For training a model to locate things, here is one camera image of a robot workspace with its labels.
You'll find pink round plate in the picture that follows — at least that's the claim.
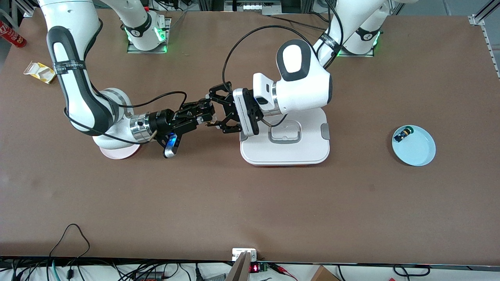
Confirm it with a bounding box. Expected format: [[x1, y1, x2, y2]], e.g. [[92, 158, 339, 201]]
[[99, 144, 142, 160]]

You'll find red drink can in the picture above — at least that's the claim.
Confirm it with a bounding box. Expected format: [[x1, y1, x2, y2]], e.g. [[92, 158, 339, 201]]
[[0, 20, 28, 48]]

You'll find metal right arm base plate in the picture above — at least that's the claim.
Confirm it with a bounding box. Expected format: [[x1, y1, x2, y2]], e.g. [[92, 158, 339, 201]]
[[127, 16, 172, 54]]

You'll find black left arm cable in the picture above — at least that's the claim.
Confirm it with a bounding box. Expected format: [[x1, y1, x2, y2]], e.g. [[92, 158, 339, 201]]
[[221, 0, 344, 92]]

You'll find light blue round plate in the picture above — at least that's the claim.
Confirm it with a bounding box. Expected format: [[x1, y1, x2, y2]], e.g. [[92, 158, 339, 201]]
[[391, 124, 436, 167]]

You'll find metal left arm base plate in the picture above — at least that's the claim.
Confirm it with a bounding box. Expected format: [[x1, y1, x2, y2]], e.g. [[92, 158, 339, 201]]
[[334, 37, 375, 58]]

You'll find green push-button switch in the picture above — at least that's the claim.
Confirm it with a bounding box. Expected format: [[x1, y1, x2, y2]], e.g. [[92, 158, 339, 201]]
[[394, 127, 414, 143]]

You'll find aluminium frame profile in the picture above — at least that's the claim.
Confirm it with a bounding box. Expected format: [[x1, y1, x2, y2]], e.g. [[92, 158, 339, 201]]
[[11, 0, 36, 18]]

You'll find red clip lead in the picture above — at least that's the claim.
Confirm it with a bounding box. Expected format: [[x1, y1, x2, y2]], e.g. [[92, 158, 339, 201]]
[[270, 263, 298, 281]]

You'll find small white mount block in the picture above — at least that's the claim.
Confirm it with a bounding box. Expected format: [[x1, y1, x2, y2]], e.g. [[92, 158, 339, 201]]
[[232, 248, 257, 262]]

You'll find white power strip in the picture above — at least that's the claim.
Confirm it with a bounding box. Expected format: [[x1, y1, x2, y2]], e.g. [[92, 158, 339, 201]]
[[225, 0, 282, 16]]

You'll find brown cardboard box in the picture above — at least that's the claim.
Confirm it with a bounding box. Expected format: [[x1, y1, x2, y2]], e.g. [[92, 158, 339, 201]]
[[311, 265, 341, 281]]

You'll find aluminium frame rail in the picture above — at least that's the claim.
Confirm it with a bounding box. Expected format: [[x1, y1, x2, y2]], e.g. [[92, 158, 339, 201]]
[[468, 0, 500, 78]]

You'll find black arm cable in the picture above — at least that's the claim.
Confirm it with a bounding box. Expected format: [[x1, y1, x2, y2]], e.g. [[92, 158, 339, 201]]
[[221, 0, 344, 92], [64, 91, 188, 146]]

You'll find white lidded container box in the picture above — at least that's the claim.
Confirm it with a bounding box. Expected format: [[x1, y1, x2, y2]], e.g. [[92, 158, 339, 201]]
[[239, 106, 331, 167]]

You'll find yellow paper carton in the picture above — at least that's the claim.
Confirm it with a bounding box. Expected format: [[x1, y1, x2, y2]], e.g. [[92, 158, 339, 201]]
[[23, 61, 57, 85]]

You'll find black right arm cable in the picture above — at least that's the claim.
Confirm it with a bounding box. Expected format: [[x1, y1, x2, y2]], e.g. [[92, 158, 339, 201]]
[[64, 91, 188, 146]]

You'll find thin black looped cable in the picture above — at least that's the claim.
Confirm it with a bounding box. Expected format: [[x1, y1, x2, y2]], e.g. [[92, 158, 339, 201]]
[[49, 223, 91, 260]]

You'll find grey metal bar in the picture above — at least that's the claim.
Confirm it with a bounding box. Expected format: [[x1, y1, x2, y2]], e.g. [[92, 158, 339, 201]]
[[226, 251, 252, 281]]

